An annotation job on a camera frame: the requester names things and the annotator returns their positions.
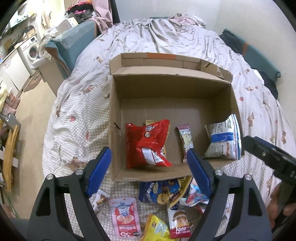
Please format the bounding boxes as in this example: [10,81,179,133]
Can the pink pouch with bear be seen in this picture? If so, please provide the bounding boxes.
[108,197,142,238]

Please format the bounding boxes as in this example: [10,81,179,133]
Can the dark green blanket pile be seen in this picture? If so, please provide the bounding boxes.
[220,29,281,99]

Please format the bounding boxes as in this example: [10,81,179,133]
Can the small pink snack packet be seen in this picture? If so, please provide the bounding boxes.
[177,124,194,163]

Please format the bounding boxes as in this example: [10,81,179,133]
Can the white blue striped snack bag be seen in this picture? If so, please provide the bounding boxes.
[203,114,242,160]

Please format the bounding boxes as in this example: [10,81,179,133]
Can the brown cardboard box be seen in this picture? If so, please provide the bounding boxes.
[108,53,239,182]

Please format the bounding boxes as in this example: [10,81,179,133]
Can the person's right hand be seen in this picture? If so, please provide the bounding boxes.
[267,181,296,230]

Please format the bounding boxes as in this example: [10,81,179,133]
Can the yellow snack bag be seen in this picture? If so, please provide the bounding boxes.
[140,214,174,241]

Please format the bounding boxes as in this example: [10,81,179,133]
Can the small brown white packet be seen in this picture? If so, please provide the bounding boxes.
[92,189,110,214]

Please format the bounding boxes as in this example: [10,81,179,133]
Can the teal cushion by bed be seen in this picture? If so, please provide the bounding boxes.
[45,20,100,79]

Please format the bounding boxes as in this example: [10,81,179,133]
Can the pink curtain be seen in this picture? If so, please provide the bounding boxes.
[91,0,113,34]

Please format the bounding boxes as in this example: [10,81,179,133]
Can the clothes pile on cushion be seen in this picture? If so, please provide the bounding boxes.
[65,1,94,24]

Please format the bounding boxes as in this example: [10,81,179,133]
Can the red snack bag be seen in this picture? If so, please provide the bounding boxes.
[125,123,172,169]

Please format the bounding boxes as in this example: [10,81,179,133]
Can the red white food packet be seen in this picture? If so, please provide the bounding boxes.
[168,203,192,239]

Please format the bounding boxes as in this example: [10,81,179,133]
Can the blue cookie snack bag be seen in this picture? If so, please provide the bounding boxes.
[138,176,193,207]

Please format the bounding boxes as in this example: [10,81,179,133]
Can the white washing machine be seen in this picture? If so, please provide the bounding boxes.
[16,34,39,75]

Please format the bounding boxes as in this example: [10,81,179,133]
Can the patterned white bedsheet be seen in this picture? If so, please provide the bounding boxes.
[41,14,295,241]

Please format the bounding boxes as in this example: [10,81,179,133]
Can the orange blue shrimp snack packet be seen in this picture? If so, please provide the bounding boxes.
[179,178,209,207]

